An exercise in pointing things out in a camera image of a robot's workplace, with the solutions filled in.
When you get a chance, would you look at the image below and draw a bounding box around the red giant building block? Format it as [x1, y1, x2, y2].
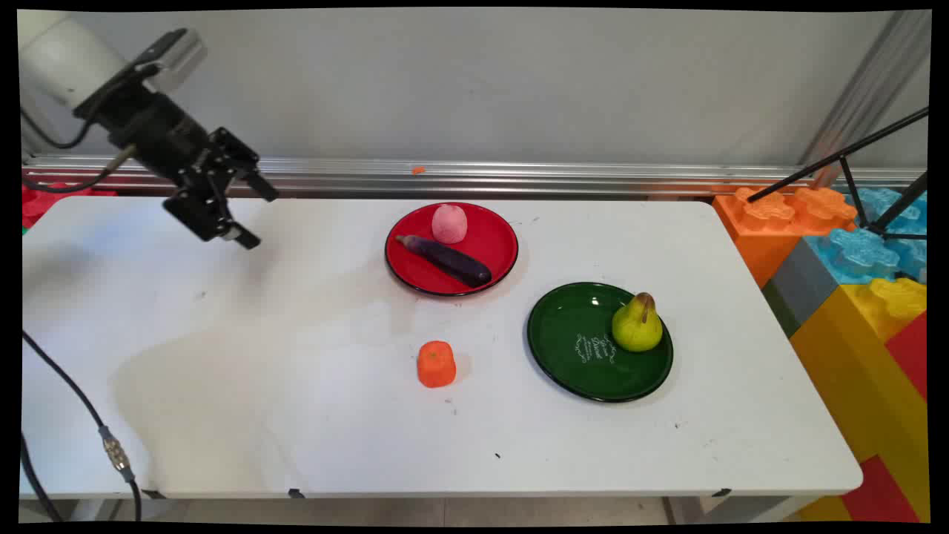
[884, 311, 930, 402]
[841, 454, 921, 524]
[22, 182, 118, 231]

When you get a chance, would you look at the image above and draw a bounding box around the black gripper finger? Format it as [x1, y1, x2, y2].
[206, 128, 280, 203]
[162, 169, 262, 251]

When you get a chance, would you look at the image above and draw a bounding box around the purple toy eggplant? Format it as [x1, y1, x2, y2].
[395, 234, 493, 289]

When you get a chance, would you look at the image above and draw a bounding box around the grey giant building block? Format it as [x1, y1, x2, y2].
[761, 237, 843, 339]

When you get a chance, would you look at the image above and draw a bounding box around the yellow-green toy pear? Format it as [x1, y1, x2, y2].
[612, 291, 664, 353]

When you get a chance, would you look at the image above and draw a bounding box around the red enamel plate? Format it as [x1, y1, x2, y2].
[384, 202, 519, 297]

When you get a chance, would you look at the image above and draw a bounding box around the green enamel plate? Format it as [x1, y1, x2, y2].
[526, 282, 674, 403]

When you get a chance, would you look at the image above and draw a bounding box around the slanted aluminium profile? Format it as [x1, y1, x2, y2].
[799, 10, 932, 188]

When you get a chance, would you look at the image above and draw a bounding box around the orange giant building block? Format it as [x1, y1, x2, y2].
[712, 185, 859, 289]

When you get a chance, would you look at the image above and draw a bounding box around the orange toy carrot piece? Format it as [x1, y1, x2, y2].
[417, 340, 457, 389]

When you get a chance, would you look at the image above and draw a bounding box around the thick black cable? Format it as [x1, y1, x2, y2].
[19, 438, 65, 522]

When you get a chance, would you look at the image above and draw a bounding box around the pink toy peach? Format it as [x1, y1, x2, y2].
[431, 204, 469, 245]

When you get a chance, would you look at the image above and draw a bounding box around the yellow giant building block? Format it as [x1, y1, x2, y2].
[789, 277, 930, 523]

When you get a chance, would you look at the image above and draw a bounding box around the black cable with metal connector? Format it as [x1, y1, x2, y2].
[21, 330, 143, 521]

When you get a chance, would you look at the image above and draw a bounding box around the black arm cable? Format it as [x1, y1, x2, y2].
[21, 145, 140, 195]
[20, 110, 93, 149]

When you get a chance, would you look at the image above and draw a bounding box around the blue giant building block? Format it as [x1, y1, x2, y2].
[804, 187, 929, 286]

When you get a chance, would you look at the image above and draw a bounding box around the black tripod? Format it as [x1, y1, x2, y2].
[747, 107, 930, 243]

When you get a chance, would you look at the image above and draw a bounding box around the horizontal aluminium rail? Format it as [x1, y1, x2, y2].
[22, 154, 927, 200]

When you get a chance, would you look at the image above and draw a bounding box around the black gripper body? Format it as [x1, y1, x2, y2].
[87, 89, 223, 192]

